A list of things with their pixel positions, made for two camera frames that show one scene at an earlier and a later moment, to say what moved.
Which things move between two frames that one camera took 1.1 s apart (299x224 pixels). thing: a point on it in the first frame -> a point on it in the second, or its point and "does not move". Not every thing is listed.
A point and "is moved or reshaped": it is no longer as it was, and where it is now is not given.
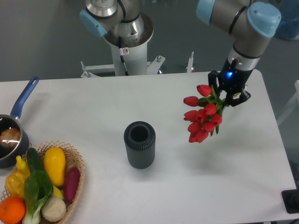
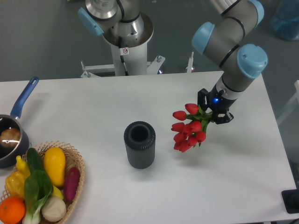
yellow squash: x=55 y=164 does not move
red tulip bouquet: x=206 y=119 is moved or reshaped
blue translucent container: x=288 y=28 does not move
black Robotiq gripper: x=232 y=77 -> x=219 y=104
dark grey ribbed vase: x=139 y=137 does not move
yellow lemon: x=57 y=192 does not move
